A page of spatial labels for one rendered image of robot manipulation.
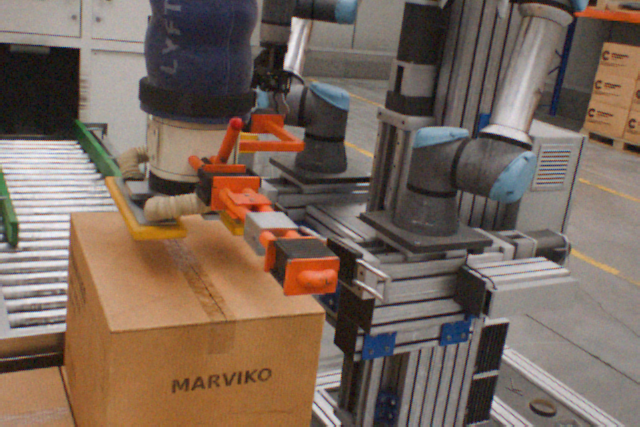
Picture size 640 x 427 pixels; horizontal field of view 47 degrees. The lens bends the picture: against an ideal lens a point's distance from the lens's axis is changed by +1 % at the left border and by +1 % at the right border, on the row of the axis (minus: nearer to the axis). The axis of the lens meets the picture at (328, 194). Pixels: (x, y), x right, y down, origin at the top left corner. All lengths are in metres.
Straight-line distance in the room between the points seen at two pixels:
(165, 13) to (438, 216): 0.71
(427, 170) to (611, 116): 8.15
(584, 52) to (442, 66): 9.93
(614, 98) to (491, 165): 8.17
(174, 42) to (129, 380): 0.61
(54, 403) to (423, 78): 1.16
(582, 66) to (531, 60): 10.15
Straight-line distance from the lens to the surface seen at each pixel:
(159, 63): 1.42
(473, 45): 1.82
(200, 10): 1.38
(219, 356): 1.37
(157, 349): 1.33
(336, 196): 2.06
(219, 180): 1.25
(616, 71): 9.71
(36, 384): 1.93
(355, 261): 0.99
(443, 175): 1.59
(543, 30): 1.62
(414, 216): 1.62
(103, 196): 3.28
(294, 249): 0.97
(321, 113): 1.99
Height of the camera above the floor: 1.55
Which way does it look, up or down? 16 degrees down
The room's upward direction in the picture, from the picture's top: 8 degrees clockwise
